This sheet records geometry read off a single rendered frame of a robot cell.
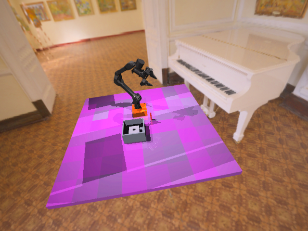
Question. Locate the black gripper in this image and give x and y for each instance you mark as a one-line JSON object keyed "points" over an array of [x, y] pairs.
{"points": [[144, 82]]}

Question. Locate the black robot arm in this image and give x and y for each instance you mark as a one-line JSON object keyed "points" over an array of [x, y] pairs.
{"points": [[120, 82]]}

